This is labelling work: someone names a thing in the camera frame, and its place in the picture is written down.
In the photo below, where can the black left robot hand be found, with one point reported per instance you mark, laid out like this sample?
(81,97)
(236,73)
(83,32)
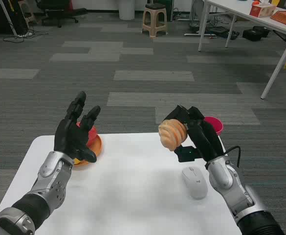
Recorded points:
(69,137)

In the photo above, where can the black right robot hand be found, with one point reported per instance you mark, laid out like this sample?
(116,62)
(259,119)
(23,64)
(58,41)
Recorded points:
(204,139)

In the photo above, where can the ridged tan bread loaf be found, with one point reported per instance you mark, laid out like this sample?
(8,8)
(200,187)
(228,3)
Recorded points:
(172,134)

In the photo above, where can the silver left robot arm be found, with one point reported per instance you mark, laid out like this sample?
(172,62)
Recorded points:
(50,176)

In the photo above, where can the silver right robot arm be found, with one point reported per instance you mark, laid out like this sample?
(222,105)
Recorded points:
(230,186)

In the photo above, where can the pink plastic cup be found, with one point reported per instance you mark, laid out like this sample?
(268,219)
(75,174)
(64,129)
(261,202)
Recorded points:
(217,126)

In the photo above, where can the red toy apple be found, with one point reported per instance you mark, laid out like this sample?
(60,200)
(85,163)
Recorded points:
(92,137)

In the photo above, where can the small yellow toy food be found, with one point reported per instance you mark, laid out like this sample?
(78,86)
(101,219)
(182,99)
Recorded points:
(76,161)

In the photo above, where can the orange plastic plate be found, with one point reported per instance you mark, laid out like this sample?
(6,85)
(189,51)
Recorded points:
(97,147)

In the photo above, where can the white computer mouse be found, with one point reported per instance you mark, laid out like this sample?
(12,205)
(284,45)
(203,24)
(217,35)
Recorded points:
(195,182)

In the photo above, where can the black flat floor device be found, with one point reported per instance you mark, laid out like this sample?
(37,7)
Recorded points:
(221,31)

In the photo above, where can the white power strip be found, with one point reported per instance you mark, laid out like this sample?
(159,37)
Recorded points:
(24,35)

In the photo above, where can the black bag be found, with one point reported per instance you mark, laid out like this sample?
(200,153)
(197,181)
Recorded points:
(255,34)

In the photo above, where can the black office chair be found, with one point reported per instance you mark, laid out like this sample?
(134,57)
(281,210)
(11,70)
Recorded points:
(57,11)

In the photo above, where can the small wooden stool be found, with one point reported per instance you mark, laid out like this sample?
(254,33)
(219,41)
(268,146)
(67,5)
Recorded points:
(31,15)

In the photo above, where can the white metal-legged desk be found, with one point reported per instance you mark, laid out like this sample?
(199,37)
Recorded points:
(243,12)

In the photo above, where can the beige plastic stool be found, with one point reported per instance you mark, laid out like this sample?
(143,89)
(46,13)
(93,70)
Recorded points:
(155,13)

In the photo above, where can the white cylindrical pot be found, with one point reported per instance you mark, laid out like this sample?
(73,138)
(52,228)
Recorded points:
(126,9)

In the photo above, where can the red and white tissue box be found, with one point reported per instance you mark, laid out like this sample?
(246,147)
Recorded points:
(261,11)

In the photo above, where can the small orange ball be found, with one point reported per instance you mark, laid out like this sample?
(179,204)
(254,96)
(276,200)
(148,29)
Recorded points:
(255,2)

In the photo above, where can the orange woven tray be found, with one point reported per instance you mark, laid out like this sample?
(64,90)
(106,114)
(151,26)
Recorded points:
(284,17)

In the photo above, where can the white slanted frame leg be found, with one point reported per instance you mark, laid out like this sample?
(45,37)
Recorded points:
(9,18)

